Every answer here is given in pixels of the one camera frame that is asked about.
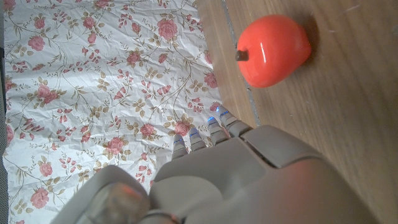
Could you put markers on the floral backdrop curtain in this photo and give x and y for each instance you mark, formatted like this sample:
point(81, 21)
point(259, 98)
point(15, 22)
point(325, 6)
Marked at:
point(93, 93)

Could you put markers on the red ball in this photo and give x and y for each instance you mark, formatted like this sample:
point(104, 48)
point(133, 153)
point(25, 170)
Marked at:
point(273, 49)

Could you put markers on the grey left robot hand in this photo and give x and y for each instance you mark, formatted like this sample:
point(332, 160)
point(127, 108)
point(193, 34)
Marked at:
point(248, 180)

